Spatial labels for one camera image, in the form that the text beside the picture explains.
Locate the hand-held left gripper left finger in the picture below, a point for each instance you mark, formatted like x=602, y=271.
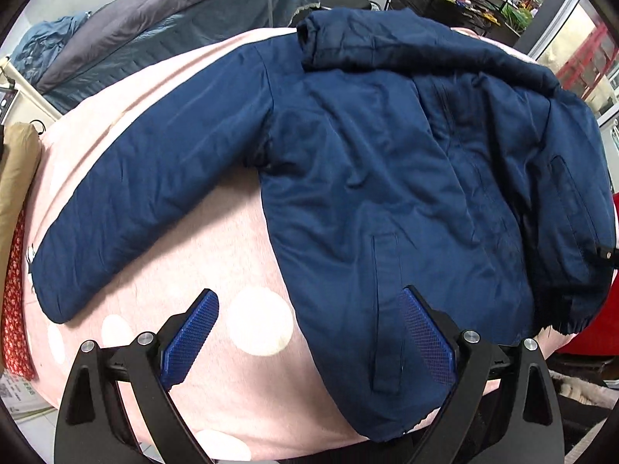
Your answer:
x=188, y=343

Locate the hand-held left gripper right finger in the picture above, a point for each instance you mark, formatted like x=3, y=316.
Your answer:
x=428, y=343

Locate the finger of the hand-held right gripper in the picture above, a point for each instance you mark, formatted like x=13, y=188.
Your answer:
x=603, y=254

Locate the navy blue jacket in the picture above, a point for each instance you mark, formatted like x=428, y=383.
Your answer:
x=367, y=164

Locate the pink polka-dot blanket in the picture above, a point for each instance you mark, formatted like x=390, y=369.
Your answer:
x=193, y=251

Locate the beige fluffy mat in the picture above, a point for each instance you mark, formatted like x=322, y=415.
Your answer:
x=582, y=387

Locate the newspaper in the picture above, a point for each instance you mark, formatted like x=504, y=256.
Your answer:
x=19, y=394

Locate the red floral cloth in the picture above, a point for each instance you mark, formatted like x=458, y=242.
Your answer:
x=14, y=309

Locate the sliding glass door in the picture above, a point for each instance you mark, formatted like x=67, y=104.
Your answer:
x=575, y=34

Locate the tan cloth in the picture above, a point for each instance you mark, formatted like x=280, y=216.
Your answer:
x=14, y=179

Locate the white appliance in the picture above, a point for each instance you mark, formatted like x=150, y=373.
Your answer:
x=6, y=99

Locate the blue crumpled blanket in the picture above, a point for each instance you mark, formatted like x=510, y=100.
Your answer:
x=48, y=41

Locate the grey quilt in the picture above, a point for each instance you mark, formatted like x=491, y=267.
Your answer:
x=145, y=5

